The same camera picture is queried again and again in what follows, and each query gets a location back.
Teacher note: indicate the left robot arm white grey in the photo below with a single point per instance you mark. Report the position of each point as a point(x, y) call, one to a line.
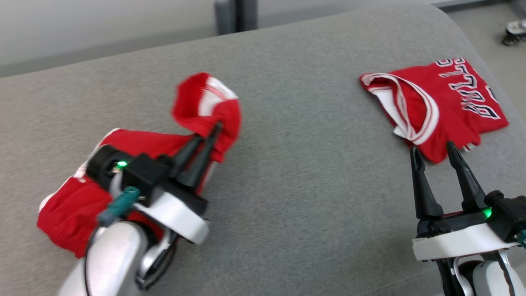
point(111, 263)

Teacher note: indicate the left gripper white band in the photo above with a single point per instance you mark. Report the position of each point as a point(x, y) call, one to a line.
point(181, 218)

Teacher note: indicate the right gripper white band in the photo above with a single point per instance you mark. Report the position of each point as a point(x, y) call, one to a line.
point(456, 242)

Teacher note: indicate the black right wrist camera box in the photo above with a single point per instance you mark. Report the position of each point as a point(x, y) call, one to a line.
point(509, 213)

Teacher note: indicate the grey metal partition post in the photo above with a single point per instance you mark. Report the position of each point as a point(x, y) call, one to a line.
point(236, 14)

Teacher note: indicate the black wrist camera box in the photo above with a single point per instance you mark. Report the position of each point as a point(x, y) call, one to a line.
point(509, 213)
point(146, 174)

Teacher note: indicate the red white basketball jersey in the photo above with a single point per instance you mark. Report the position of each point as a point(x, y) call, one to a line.
point(448, 123)

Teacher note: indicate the red white striped shorts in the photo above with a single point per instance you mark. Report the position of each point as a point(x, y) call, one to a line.
point(70, 209)

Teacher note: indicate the white black caster wheel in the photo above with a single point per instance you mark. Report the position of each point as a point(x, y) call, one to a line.
point(515, 32)

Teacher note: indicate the grey partition base rail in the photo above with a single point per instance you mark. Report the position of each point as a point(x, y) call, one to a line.
point(468, 3)

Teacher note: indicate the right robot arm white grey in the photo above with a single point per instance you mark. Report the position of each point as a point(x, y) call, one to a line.
point(485, 279)

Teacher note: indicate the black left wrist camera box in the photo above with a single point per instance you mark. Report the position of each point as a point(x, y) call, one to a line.
point(146, 174)

